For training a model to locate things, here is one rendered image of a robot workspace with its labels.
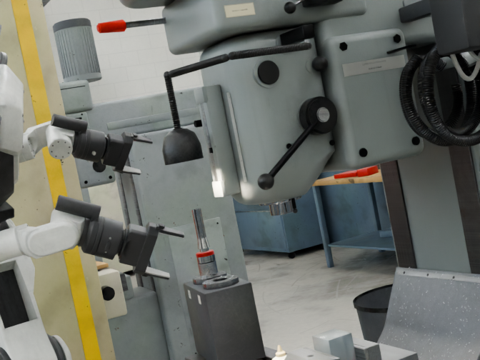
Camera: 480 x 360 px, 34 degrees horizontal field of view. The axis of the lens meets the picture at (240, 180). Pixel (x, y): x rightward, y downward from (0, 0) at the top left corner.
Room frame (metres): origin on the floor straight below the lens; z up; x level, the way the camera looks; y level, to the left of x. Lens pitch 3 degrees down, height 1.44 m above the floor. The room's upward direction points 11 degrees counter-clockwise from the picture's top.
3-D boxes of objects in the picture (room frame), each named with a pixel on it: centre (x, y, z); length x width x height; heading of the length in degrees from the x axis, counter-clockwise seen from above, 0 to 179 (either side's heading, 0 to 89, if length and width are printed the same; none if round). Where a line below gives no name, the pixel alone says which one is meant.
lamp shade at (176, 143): (1.46, 0.09, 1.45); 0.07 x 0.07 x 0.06
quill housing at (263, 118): (1.56, -0.07, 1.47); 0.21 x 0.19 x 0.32; 27
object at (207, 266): (2.03, 0.12, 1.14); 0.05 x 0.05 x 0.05
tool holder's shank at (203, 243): (2.03, 0.12, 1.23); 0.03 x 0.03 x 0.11
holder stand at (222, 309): (1.98, 0.11, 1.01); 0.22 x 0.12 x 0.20; 17
